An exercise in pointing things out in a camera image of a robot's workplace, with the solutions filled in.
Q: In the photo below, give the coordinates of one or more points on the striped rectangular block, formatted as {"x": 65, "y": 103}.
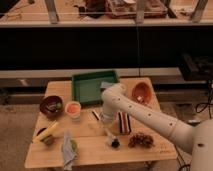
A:
{"x": 124, "y": 123}

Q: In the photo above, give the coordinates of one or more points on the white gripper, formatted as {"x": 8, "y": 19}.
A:
{"x": 112, "y": 140}

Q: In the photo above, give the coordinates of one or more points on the bunch of dark grapes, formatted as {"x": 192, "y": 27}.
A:
{"x": 141, "y": 139}

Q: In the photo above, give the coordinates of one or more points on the wooden table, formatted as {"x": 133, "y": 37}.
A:
{"x": 92, "y": 146}

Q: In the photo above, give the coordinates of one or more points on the orange bowl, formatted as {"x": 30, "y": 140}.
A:
{"x": 141, "y": 93}

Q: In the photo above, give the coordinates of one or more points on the grey crumpled cloth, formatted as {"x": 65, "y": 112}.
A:
{"x": 69, "y": 151}

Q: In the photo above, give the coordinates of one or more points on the green plastic tray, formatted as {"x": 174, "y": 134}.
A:
{"x": 86, "y": 88}

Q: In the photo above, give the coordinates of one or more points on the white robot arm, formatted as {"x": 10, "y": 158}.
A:
{"x": 194, "y": 140}

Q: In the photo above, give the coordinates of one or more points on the yellow banana toy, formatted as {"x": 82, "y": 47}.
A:
{"x": 48, "y": 131}

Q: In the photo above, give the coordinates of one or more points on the orange plastic cup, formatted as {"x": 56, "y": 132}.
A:
{"x": 73, "y": 110}

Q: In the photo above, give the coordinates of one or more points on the dark brown bowl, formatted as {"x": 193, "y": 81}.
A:
{"x": 51, "y": 106}

